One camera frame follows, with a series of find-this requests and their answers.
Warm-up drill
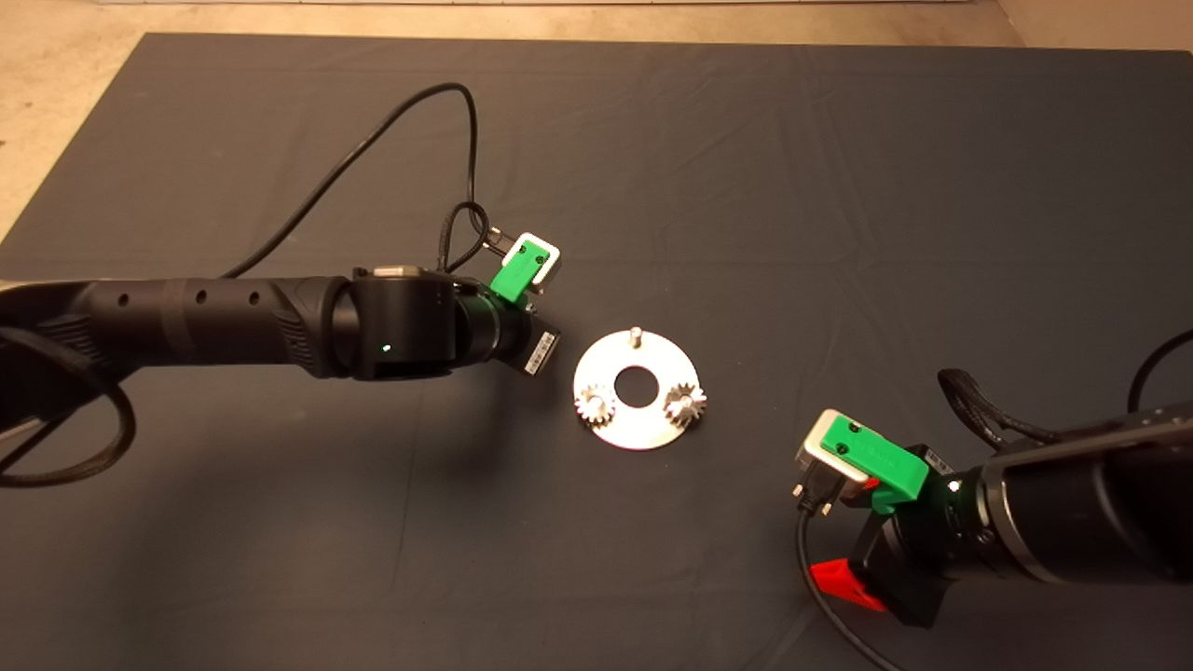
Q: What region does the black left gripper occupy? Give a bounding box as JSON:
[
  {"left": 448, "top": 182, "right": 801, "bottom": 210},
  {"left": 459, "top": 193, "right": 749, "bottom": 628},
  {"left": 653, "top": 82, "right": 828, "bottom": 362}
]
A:
[{"left": 455, "top": 282, "right": 564, "bottom": 377}]

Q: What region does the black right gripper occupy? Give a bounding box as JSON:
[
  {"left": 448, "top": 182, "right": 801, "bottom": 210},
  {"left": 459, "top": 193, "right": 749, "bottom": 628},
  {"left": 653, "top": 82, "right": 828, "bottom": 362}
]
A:
[{"left": 808, "top": 445, "right": 991, "bottom": 628}]

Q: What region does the small steel planetary gear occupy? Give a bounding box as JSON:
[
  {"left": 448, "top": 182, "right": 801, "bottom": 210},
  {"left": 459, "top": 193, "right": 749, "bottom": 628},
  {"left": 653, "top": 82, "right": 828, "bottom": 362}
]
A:
[
  {"left": 664, "top": 382, "right": 709, "bottom": 430},
  {"left": 574, "top": 386, "right": 615, "bottom": 429}
]

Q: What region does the round metal carrier plate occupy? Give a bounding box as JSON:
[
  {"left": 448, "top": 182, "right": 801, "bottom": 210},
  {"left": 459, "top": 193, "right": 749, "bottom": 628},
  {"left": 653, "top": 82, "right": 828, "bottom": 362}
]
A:
[{"left": 572, "top": 326, "right": 702, "bottom": 452}]

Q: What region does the dark grey table cloth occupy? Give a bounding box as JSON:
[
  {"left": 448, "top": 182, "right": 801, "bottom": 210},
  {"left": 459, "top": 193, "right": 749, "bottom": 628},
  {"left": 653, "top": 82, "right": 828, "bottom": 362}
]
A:
[{"left": 0, "top": 33, "right": 1193, "bottom": 671}]

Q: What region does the smooth black right camera cable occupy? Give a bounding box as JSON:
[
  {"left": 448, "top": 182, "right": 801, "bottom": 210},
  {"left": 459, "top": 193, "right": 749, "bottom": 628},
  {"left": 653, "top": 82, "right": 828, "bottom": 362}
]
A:
[{"left": 796, "top": 328, "right": 1193, "bottom": 671}]

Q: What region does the green left camera mount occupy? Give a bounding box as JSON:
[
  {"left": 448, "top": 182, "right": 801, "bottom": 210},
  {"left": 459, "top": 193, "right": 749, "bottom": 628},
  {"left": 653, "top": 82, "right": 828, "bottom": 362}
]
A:
[{"left": 489, "top": 240, "right": 549, "bottom": 304}]

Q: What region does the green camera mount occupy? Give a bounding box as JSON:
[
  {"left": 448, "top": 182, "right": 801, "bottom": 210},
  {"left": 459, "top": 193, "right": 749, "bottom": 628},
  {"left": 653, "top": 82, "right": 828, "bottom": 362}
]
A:
[
  {"left": 489, "top": 240, "right": 549, "bottom": 304},
  {"left": 825, "top": 415, "right": 931, "bottom": 514}
]

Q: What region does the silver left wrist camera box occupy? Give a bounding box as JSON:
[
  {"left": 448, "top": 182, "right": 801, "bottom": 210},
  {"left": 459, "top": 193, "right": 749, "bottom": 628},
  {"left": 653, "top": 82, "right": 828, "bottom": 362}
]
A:
[{"left": 503, "top": 232, "right": 563, "bottom": 293}]

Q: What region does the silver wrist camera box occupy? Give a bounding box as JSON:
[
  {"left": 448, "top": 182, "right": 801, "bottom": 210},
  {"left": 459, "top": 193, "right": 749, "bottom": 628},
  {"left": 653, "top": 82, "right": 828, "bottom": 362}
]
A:
[
  {"left": 503, "top": 232, "right": 563, "bottom": 293},
  {"left": 793, "top": 408, "right": 872, "bottom": 487}
]

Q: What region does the green right camera mount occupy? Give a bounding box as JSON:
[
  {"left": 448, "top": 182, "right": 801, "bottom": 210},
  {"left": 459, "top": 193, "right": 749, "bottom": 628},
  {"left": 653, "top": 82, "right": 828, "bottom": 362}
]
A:
[{"left": 825, "top": 415, "right": 931, "bottom": 514}]

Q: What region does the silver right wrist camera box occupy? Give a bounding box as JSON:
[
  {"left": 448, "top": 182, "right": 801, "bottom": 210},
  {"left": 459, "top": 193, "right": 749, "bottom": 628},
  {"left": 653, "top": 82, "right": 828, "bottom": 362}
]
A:
[{"left": 793, "top": 408, "right": 872, "bottom": 487}]

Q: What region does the braided black right arm cable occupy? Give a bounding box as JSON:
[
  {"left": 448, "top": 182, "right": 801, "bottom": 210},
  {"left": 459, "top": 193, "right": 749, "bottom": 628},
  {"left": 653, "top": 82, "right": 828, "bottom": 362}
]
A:
[{"left": 937, "top": 368, "right": 1065, "bottom": 445}]

